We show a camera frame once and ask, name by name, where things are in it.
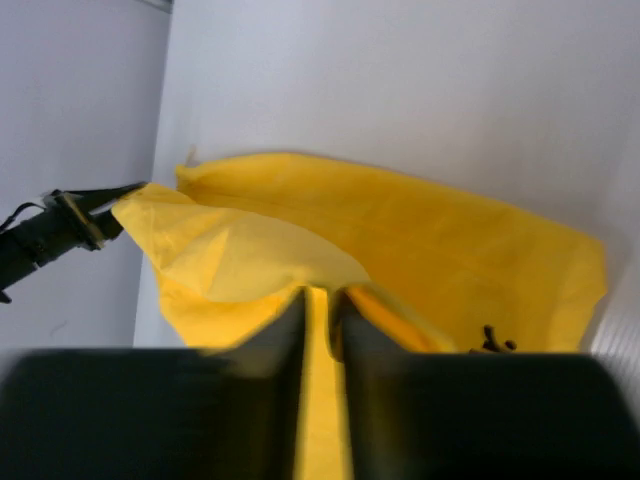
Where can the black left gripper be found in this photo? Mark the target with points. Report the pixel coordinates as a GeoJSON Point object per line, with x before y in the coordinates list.
{"type": "Point", "coordinates": [67, 220]}

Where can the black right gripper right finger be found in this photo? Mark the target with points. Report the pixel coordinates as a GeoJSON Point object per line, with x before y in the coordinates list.
{"type": "Point", "coordinates": [490, 415]}

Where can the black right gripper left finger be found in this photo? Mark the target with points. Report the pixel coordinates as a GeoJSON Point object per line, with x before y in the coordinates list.
{"type": "Point", "coordinates": [163, 413]}

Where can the yellow shorts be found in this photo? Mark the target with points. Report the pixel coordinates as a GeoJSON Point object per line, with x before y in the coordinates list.
{"type": "Point", "coordinates": [235, 240]}

